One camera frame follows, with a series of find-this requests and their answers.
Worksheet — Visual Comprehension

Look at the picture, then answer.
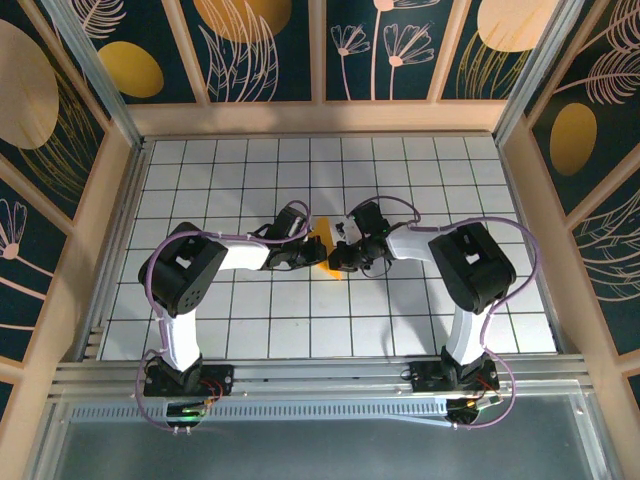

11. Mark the aluminium corner post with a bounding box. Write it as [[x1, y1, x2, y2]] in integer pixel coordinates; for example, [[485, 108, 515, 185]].
[[40, 0, 147, 151], [492, 0, 586, 147]]

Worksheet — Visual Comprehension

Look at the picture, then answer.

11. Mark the aluminium side rail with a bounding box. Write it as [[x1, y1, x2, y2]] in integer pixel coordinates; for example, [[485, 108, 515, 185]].
[[74, 139, 152, 362]]

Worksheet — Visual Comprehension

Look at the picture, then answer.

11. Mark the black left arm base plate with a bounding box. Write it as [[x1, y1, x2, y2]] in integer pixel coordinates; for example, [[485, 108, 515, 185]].
[[143, 363, 235, 397]]

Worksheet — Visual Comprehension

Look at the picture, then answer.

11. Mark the grey metal shelf plate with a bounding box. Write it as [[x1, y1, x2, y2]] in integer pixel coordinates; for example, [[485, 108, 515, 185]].
[[29, 394, 614, 480]]

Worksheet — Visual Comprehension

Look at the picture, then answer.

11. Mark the slotted grey cable duct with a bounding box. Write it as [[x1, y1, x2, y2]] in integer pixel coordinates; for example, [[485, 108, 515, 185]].
[[69, 397, 451, 424]]

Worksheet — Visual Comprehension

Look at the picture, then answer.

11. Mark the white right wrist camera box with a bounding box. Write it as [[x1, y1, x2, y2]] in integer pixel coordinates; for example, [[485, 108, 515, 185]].
[[335, 217, 362, 247]]

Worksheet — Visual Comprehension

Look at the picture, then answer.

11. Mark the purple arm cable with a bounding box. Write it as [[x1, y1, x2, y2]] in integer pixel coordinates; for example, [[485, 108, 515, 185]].
[[133, 199, 314, 435], [349, 196, 544, 432]]

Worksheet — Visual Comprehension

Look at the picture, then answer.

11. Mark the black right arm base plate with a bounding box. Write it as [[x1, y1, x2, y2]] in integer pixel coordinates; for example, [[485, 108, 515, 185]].
[[409, 360, 501, 394]]

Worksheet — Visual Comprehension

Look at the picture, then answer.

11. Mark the orange square paper sheet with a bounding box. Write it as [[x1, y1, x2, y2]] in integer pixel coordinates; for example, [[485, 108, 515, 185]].
[[309, 215, 346, 281]]

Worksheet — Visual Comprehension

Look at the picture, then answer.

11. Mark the white grid table mat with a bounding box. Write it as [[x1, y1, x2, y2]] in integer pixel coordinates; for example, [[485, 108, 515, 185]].
[[97, 137, 559, 361]]

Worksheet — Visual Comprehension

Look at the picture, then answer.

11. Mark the aluminium cross rail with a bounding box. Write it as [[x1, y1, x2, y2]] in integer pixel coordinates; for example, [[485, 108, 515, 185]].
[[49, 353, 594, 401]]

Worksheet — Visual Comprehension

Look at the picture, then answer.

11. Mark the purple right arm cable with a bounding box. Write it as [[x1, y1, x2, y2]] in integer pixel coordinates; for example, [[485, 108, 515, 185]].
[[349, 196, 544, 432]]

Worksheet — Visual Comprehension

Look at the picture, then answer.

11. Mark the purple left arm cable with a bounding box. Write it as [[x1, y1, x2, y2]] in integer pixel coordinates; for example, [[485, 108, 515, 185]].
[[133, 199, 314, 435]]

